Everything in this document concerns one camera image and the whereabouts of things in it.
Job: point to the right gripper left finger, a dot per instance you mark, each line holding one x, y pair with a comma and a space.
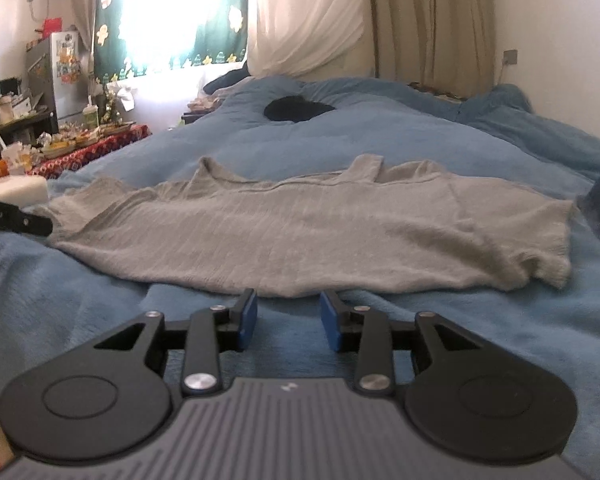
113, 393

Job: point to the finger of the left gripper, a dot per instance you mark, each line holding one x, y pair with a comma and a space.
34, 225

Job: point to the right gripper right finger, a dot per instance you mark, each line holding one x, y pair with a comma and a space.
467, 396

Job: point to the grey polo shirt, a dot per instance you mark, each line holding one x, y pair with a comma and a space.
389, 229

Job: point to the folded cream towel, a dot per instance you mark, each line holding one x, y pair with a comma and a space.
23, 191

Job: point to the red patterned tablecloth table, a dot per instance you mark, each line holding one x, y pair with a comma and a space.
54, 168

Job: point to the yellow food bowl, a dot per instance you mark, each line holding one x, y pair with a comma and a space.
58, 149

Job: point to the green lidded drink cup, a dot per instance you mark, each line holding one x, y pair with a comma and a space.
90, 115

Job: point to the silver refrigerator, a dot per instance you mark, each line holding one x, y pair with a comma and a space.
55, 72

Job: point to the dark wooden nightstand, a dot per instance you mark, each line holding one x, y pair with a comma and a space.
193, 115

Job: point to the green christmas window curtain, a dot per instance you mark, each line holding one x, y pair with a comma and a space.
135, 38

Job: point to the black garment on bed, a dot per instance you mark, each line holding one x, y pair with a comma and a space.
295, 109

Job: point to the white sheer curtain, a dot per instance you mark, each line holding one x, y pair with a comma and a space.
310, 39

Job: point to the beige drape curtain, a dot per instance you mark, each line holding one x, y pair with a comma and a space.
448, 45

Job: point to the wall power socket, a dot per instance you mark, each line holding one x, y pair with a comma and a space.
510, 57

